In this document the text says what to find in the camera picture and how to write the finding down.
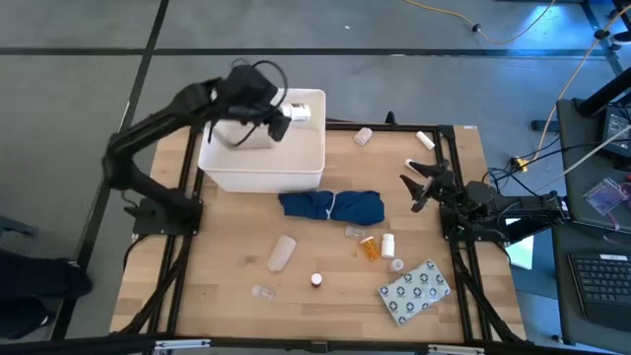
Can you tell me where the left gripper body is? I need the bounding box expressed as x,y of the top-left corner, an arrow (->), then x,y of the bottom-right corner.
210,62 -> 286,130

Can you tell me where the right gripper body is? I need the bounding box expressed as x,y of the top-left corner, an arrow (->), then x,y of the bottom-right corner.
425,167 -> 469,212

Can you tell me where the white bottle printed label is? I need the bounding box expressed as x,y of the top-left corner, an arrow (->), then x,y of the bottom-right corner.
283,102 -> 314,124

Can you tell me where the plain white pill bottle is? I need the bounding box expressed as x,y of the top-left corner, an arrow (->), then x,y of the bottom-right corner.
380,232 -> 397,260

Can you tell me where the blue cloth bundle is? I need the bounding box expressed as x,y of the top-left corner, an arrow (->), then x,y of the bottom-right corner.
277,189 -> 386,228

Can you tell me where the orange pill bottle white cap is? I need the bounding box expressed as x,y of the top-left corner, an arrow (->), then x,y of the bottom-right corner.
359,235 -> 383,262

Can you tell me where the white cross-patterned package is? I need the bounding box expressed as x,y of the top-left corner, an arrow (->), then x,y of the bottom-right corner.
377,258 -> 453,327

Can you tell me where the white plastic perforated bin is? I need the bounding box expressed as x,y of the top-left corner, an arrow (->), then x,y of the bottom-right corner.
196,87 -> 327,194

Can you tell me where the black desk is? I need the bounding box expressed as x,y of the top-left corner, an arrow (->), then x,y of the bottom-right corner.
551,98 -> 631,346

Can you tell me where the small clear empty vial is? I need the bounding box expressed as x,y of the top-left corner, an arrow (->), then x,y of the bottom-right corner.
250,283 -> 276,302

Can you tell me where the computer keyboard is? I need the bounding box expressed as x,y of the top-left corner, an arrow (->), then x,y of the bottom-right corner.
568,251 -> 631,332

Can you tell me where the person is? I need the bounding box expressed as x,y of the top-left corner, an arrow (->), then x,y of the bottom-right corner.
0,248 -> 95,341

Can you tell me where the black aluminium table frame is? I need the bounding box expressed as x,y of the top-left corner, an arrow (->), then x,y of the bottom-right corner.
0,110 -> 631,355

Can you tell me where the yellow cable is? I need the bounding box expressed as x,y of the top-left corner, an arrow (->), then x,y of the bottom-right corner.
511,4 -> 631,173
403,0 -> 558,45

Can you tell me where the silver metal bracket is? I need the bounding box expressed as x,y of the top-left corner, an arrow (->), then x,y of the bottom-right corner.
427,343 -> 487,355
153,337 -> 212,352

